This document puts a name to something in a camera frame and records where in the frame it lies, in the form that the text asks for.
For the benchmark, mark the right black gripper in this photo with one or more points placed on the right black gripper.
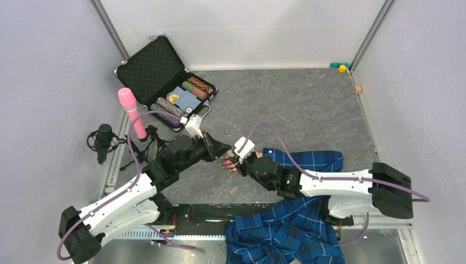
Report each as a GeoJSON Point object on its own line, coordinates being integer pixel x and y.
{"type": "Point", "coordinates": [241, 166]}

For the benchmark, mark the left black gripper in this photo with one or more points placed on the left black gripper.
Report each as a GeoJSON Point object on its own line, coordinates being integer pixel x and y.
{"type": "Point", "coordinates": [212, 146]}

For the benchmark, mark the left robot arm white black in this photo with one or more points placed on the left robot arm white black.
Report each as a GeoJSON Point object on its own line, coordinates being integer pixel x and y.
{"type": "Point", "coordinates": [85, 231]}

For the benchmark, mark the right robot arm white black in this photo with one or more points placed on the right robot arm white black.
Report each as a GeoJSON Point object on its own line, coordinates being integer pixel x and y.
{"type": "Point", "coordinates": [380, 190]}

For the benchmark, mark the mannequin hand with painted nails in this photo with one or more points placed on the mannequin hand with painted nails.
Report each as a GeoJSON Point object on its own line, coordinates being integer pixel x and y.
{"type": "Point", "coordinates": [229, 165]}

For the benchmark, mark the black tripod stand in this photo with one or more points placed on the black tripod stand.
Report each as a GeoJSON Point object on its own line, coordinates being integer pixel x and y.
{"type": "Point", "coordinates": [143, 155]}

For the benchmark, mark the blue plaid shirt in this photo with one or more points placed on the blue plaid shirt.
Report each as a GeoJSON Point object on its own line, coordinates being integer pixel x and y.
{"type": "Point", "coordinates": [289, 230]}

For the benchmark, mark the open black poker chip case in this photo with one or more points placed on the open black poker chip case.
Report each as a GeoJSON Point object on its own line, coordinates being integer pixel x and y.
{"type": "Point", "coordinates": [156, 70]}

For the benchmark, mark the pink microphone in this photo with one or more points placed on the pink microphone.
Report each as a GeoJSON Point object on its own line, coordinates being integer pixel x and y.
{"type": "Point", "coordinates": [129, 104]}

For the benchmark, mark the black studio microphone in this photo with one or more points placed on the black studio microphone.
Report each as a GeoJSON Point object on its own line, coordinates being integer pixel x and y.
{"type": "Point", "coordinates": [102, 141]}

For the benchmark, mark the teal block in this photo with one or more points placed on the teal block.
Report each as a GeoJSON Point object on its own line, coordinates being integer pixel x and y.
{"type": "Point", "coordinates": [338, 64]}

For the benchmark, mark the yellow cube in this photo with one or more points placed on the yellow cube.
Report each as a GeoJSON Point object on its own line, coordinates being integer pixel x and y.
{"type": "Point", "coordinates": [342, 68]}

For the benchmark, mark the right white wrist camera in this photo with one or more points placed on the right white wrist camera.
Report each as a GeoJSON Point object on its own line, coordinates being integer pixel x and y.
{"type": "Point", "coordinates": [243, 147]}

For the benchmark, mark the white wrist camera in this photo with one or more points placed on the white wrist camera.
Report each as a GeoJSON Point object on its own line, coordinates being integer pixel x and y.
{"type": "Point", "coordinates": [243, 147]}
{"type": "Point", "coordinates": [193, 126]}

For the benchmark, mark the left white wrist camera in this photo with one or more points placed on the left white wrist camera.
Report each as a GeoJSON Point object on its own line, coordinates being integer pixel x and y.
{"type": "Point", "coordinates": [193, 126]}

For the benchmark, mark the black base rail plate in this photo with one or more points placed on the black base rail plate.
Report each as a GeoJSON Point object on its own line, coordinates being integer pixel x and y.
{"type": "Point", "coordinates": [205, 219]}

